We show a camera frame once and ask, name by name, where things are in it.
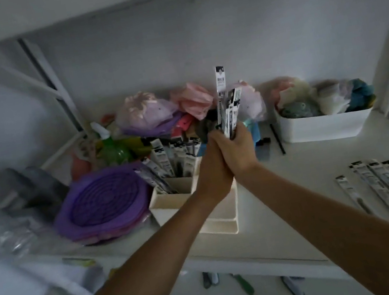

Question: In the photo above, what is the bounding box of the person's right hand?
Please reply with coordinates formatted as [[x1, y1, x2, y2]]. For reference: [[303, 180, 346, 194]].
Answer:
[[213, 119, 264, 183]]

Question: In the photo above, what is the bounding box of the person's left hand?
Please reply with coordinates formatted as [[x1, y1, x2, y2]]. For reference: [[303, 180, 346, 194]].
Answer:
[[186, 128, 239, 200]]

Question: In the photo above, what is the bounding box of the bundle of pen refill packets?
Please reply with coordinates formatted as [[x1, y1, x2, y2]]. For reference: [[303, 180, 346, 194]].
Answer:
[[213, 86, 251, 141]]

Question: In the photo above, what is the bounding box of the tall pen refill packet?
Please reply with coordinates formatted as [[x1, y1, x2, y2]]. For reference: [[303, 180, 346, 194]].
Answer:
[[211, 65, 238, 137]]

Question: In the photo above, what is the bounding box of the person's left forearm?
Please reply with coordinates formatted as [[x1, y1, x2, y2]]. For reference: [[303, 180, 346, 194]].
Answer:
[[27, 179, 256, 295]]

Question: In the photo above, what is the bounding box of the person's right forearm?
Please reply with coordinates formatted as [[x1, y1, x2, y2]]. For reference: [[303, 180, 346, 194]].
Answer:
[[229, 138, 389, 295]]

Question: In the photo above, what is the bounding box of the blue packet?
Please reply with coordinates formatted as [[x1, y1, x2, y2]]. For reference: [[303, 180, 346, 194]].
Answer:
[[242, 116, 264, 149]]

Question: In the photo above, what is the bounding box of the pale pink plastic bag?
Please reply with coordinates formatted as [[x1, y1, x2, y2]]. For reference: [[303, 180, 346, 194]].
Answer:
[[232, 78, 269, 125]]

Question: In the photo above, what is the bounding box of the black pen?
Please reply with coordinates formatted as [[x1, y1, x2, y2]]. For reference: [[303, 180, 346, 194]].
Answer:
[[270, 122, 287, 156]]

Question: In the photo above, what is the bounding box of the red packet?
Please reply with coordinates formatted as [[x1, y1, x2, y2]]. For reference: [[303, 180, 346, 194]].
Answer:
[[167, 112, 199, 139]]

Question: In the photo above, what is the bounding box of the pile of pen refill packets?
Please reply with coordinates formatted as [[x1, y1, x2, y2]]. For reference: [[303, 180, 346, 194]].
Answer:
[[129, 131, 210, 201]]

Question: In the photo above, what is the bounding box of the peach plastic bag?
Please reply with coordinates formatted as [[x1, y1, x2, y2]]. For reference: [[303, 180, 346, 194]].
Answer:
[[268, 73, 313, 111]]

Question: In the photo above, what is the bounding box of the grey green cloth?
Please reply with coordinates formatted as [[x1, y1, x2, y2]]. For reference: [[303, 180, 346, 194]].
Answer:
[[278, 96, 324, 123]]

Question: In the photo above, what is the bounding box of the purple plastic bag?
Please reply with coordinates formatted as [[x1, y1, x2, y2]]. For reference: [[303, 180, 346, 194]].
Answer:
[[111, 86, 185, 143]]

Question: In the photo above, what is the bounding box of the white compartment organizer box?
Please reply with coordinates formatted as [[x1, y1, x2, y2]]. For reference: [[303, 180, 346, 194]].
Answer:
[[141, 148, 246, 249]]

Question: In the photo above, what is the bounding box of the white storage bin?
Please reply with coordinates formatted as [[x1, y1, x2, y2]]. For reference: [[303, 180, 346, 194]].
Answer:
[[273, 91, 379, 150]]

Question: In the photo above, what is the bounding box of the white crumpled cloth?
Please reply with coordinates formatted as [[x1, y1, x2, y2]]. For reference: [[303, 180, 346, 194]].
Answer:
[[313, 77, 355, 117]]

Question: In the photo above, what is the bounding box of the green spray bottle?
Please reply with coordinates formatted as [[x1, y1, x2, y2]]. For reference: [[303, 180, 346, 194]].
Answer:
[[90, 116, 134, 169]]

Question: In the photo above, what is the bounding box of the teal cloth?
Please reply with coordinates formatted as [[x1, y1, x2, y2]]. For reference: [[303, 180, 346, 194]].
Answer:
[[341, 76, 378, 113]]

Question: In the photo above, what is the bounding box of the stack of purple round strainers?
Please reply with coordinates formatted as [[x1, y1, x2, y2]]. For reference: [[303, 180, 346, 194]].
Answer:
[[46, 161, 160, 251]]

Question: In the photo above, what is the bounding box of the grey bundle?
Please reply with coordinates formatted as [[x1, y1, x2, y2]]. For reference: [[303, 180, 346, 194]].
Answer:
[[0, 158, 73, 224]]

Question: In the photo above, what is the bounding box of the grey handled tool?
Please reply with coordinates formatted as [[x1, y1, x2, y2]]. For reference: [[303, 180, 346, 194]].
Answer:
[[280, 273, 306, 295], [201, 270, 220, 290]]

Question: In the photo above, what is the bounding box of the white metal shelf frame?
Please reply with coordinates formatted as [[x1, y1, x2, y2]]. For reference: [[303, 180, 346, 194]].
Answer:
[[0, 0, 389, 295]]

